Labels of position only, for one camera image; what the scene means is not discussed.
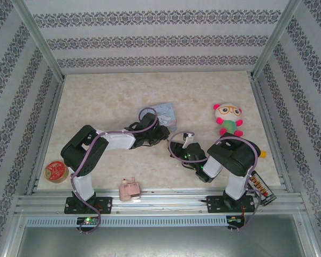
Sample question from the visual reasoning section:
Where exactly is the blue cartoon picture card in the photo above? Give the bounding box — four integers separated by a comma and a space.
137, 101, 179, 132

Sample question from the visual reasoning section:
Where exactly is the panda plush toy with glasses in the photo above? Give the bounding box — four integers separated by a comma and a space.
213, 103, 244, 138

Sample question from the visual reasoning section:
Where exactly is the pink plastic toy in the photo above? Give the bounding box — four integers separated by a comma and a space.
118, 176, 141, 202

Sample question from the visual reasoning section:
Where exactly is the black abacus with orange beads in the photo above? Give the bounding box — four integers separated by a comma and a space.
247, 171, 278, 207

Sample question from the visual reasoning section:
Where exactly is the red round tin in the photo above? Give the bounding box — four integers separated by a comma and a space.
44, 160, 70, 184

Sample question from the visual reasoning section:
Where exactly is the left controller circuit board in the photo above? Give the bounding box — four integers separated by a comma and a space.
77, 216, 100, 226

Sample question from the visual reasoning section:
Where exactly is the aluminium mounting rail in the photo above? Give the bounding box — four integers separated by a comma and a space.
14, 188, 303, 215

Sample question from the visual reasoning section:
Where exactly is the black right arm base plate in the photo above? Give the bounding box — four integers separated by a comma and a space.
206, 195, 254, 214

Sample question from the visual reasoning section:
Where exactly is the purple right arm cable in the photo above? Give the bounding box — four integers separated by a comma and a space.
169, 131, 261, 232

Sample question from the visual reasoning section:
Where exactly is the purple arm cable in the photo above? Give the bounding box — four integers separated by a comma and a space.
70, 107, 160, 235
169, 131, 261, 232

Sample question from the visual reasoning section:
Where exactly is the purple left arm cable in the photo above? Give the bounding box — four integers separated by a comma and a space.
70, 107, 160, 235

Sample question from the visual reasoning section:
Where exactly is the slotted grey cable duct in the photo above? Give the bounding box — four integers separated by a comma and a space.
25, 216, 228, 229

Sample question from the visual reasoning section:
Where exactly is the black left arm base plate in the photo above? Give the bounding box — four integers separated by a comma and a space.
64, 196, 113, 215

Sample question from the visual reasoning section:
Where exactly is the aluminium frame post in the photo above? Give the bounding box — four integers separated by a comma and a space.
11, 0, 65, 82
250, 0, 302, 79

